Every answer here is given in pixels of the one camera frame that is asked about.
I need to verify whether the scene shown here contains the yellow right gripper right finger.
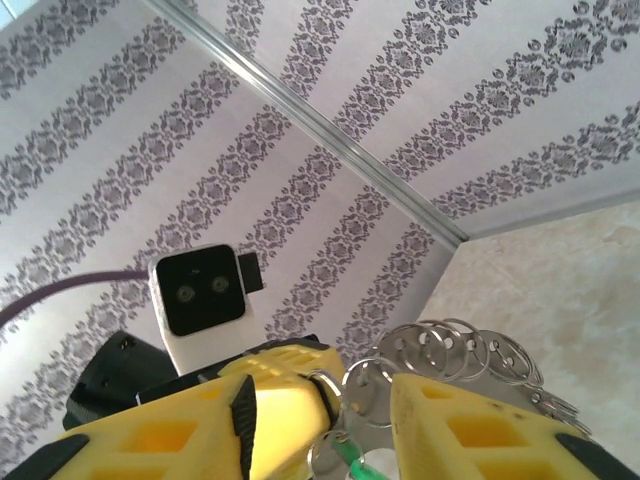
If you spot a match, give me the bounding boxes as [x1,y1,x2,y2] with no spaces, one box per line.
[389,372,640,480]

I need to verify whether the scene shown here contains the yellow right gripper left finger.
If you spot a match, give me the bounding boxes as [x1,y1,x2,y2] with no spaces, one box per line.
[8,373,257,480]

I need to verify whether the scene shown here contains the key with green tag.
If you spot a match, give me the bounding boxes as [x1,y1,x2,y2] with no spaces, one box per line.
[305,372,396,480]

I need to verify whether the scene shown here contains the metal keyring chain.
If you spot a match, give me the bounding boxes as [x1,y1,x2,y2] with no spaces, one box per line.
[342,317,594,439]

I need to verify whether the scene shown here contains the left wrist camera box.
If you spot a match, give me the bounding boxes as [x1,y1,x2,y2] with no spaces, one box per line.
[148,243,265,374]

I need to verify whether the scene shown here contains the aluminium corner post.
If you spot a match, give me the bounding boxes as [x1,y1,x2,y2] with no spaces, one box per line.
[142,0,474,251]

